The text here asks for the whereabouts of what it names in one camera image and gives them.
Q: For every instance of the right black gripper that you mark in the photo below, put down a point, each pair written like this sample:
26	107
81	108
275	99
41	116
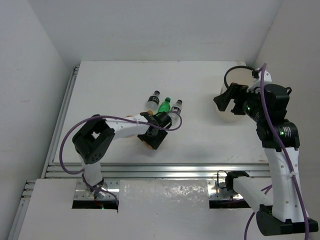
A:
238	91

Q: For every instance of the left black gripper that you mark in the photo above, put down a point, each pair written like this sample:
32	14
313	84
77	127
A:
155	141

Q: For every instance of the orange bottle front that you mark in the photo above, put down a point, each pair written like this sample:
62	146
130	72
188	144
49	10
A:
147	146

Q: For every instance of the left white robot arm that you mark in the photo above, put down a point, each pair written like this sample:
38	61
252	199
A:
93	139

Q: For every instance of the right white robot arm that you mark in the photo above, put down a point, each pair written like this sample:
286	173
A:
285	213

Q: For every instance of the white bin with black rim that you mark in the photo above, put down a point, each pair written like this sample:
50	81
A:
241	75

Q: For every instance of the orange bottle lying sideways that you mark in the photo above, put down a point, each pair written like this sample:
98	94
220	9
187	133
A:
150	112

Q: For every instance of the blue label clear bottle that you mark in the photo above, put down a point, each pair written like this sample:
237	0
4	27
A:
175	110

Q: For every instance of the green plastic bottle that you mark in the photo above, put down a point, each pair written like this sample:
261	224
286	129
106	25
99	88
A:
165	106

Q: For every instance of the black label clear bottle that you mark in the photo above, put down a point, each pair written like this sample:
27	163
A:
153	101

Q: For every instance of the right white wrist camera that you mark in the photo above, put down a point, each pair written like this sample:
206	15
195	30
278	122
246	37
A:
257	75

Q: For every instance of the front aluminium rail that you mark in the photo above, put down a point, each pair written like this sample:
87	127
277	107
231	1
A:
180	170

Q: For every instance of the aluminium rail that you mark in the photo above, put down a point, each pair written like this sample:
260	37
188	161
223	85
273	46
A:
60	121
180	170

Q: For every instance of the left aluminium rail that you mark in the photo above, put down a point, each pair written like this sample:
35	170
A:
60	121

